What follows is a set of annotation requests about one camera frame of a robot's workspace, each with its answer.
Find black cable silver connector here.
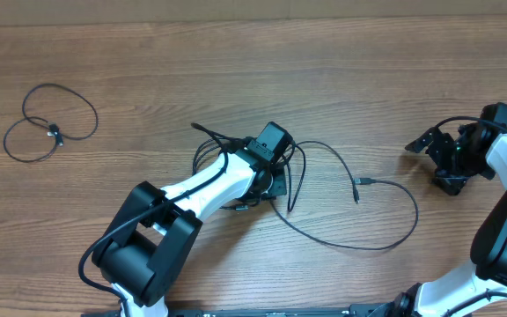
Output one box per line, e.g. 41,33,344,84
192,138,253,211

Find black USB cable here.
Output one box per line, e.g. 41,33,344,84
268,140,420,252

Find thin black short cable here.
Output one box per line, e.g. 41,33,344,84
3,83,99,164

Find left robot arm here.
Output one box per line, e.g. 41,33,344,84
83,122,295,316

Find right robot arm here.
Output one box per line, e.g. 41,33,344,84
389,102,507,316

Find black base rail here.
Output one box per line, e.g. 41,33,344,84
168,302,393,317

